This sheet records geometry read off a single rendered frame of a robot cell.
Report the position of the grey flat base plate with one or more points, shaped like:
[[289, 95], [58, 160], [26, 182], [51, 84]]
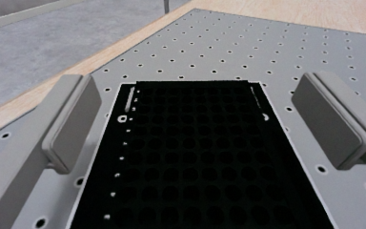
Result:
[[203, 45]]

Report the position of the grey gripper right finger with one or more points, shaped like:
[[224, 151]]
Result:
[[336, 117]]

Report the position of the black well plate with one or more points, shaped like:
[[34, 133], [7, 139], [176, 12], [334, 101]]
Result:
[[173, 131]]

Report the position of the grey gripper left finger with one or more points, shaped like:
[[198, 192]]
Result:
[[51, 138]]

